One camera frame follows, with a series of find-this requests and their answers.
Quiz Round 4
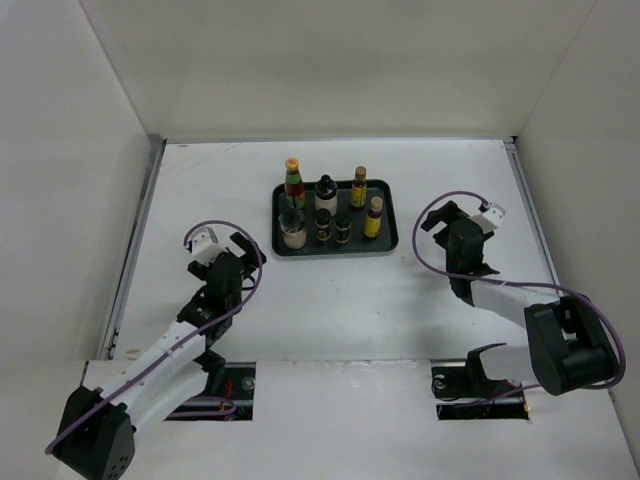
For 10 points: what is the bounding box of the white bottle black cap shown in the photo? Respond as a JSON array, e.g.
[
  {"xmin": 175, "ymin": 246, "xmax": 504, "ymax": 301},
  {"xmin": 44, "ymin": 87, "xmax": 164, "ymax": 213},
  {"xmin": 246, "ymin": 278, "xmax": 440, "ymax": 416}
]
[{"xmin": 314, "ymin": 174, "xmax": 338, "ymax": 217}]

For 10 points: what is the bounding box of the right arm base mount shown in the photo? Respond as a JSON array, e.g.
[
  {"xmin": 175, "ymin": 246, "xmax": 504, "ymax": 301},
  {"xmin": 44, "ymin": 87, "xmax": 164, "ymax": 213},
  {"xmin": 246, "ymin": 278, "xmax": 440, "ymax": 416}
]
[{"xmin": 431, "ymin": 343, "xmax": 529, "ymax": 421}]

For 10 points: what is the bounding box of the clear jar black lid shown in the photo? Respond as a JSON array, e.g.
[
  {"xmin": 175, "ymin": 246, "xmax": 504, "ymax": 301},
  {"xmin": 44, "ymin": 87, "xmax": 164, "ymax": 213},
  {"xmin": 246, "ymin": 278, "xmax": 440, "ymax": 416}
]
[{"xmin": 278, "ymin": 207, "xmax": 307, "ymax": 250}]

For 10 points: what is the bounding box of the yellow bottle tan cap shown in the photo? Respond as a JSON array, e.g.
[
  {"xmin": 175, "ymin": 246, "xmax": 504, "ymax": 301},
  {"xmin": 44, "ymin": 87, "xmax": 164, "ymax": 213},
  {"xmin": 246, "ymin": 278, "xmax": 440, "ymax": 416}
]
[{"xmin": 363, "ymin": 196, "xmax": 384, "ymax": 239}]

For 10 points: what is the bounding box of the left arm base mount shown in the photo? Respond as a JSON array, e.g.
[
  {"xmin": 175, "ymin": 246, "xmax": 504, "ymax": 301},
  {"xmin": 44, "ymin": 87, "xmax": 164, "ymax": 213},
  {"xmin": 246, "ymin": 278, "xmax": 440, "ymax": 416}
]
[{"xmin": 166, "ymin": 351, "xmax": 257, "ymax": 421}]

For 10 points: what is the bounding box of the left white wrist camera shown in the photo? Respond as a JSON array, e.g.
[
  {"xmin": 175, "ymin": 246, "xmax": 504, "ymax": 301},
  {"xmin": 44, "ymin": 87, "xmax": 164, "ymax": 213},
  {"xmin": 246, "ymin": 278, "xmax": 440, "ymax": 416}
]
[{"xmin": 187, "ymin": 226, "xmax": 224, "ymax": 265}]

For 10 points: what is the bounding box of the red green sauce bottle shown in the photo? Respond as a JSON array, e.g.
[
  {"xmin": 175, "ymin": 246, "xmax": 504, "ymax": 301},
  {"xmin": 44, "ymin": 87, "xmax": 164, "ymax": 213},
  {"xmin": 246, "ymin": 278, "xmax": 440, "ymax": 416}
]
[{"xmin": 284, "ymin": 157, "xmax": 306, "ymax": 210}]

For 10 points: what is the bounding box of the small dark spice bottle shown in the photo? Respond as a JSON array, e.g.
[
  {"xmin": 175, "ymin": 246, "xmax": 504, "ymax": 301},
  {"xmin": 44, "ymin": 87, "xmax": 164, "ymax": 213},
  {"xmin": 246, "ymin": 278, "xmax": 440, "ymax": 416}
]
[
  {"xmin": 314, "ymin": 208, "xmax": 332, "ymax": 242},
  {"xmin": 335, "ymin": 212, "xmax": 351, "ymax": 245}
]

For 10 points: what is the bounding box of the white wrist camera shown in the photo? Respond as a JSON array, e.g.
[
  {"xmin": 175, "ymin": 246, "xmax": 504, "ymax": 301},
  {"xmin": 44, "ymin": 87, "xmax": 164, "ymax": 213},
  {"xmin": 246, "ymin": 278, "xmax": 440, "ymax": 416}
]
[
  {"xmin": 187, "ymin": 226, "xmax": 224, "ymax": 265},
  {"xmin": 470, "ymin": 202, "xmax": 506, "ymax": 234}
]

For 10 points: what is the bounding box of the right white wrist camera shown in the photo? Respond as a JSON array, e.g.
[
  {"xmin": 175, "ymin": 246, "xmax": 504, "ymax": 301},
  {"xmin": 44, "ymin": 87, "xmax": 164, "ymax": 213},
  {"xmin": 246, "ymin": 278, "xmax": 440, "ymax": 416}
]
[{"xmin": 470, "ymin": 202, "xmax": 506, "ymax": 234}]

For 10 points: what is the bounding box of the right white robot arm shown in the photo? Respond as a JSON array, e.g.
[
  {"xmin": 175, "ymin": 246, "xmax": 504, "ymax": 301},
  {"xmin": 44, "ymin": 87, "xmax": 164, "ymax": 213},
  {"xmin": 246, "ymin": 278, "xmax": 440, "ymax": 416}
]
[{"xmin": 412, "ymin": 197, "xmax": 626, "ymax": 396}]

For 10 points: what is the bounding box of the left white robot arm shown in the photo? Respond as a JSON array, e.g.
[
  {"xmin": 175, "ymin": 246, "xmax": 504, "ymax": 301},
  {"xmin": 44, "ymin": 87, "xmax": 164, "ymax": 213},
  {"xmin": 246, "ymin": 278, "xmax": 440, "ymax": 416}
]
[{"xmin": 45, "ymin": 221, "xmax": 266, "ymax": 479}]

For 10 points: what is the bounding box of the black plastic tray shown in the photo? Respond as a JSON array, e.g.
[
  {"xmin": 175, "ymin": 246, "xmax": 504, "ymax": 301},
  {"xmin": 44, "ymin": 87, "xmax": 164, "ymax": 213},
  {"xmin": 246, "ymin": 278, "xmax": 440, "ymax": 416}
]
[{"xmin": 271, "ymin": 179, "xmax": 399, "ymax": 257}]

